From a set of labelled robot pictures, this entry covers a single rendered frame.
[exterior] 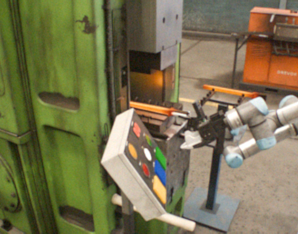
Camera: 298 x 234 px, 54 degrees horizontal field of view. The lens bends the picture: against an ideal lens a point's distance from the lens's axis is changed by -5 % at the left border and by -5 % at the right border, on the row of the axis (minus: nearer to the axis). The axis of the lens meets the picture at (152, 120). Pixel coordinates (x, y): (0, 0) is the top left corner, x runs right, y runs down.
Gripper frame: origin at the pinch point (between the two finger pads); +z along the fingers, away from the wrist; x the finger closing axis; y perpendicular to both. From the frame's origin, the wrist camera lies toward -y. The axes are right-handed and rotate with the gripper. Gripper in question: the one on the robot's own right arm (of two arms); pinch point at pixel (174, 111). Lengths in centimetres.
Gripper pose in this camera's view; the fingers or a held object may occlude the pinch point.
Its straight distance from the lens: 164.5
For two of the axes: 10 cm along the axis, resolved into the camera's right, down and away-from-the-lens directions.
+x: 4.6, -3.9, 8.0
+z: -8.9, -2.0, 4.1
